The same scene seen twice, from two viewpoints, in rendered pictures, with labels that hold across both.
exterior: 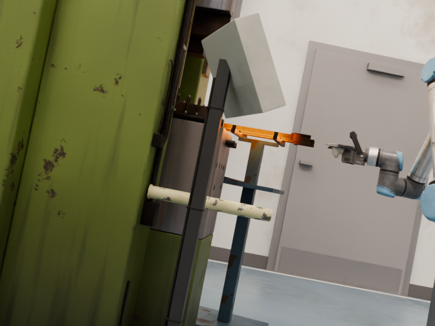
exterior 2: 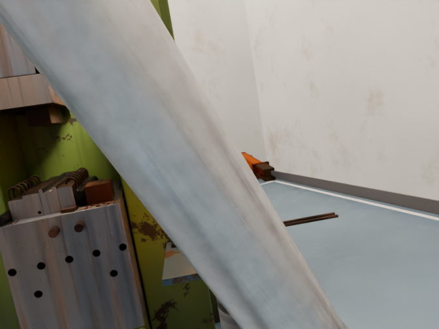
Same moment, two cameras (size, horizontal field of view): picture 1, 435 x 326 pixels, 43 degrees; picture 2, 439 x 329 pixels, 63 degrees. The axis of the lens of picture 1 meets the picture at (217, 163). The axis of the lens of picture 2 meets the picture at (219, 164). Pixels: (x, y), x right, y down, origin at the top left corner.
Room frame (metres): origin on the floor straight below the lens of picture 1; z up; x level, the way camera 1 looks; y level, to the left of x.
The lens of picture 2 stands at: (2.50, -1.25, 1.16)
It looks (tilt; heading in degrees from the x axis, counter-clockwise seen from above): 9 degrees down; 71
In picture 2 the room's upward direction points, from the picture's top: 9 degrees counter-clockwise
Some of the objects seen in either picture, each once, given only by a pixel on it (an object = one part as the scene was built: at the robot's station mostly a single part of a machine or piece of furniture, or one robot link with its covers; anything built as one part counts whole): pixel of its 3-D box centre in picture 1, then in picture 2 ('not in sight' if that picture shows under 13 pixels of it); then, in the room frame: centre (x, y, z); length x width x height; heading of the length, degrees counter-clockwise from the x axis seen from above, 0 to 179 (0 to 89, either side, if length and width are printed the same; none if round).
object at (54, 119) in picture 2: (171, 44); (48, 117); (2.37, 0.29, 1.24); 0.30 x 0.07 x 0.06; 83
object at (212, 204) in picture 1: (210, 203); not in sight; (1.96, 0.00, 0.62); 0.44 x 0.05 x 0.05; 83
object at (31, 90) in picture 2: (182, 26); (33, 96); (2.34, 0.25, 1.32); 0.42 x 0.20 x 0.10; 83
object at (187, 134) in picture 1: (154, 171); (85, 250); (2.39, 0.26, 0.69); 0.56 x 0.38 x 0.45; 83
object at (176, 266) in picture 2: (250, 186); (226, 250); (2.84, -0.18, 0.71); 0.40 x 0.30 x 0.02; 166
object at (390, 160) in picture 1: (390, 160); not in sight; (2.66, -0.81, 0.96); 0.12 x 0.09 x 0.10; 74
